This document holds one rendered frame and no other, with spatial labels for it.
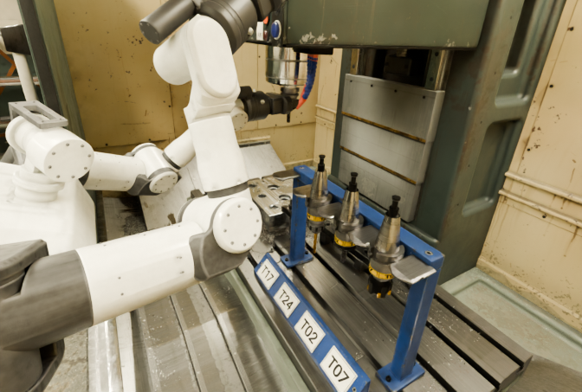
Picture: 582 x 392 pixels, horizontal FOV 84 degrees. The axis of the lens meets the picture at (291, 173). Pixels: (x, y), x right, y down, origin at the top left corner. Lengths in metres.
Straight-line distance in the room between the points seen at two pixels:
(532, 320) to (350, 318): 0.91
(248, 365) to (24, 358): 0.66
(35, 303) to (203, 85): 0.30
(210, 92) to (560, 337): 1.51
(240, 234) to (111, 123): 1.60
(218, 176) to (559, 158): 1.25
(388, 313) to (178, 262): 0.66
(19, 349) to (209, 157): 0.29
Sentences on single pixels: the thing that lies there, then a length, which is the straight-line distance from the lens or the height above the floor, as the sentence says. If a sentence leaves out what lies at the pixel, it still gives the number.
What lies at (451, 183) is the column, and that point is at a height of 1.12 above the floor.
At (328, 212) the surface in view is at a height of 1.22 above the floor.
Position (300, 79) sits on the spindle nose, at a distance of 1.01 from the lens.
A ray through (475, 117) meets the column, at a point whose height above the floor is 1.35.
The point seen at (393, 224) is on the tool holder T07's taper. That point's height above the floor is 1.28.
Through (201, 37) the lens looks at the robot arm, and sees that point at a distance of 0.48.
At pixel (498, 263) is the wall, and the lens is 1.71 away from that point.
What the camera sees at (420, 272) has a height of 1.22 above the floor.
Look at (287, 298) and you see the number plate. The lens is 0.90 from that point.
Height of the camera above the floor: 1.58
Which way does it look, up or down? 24 degrees down
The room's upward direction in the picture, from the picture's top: 2 degrees clockwise
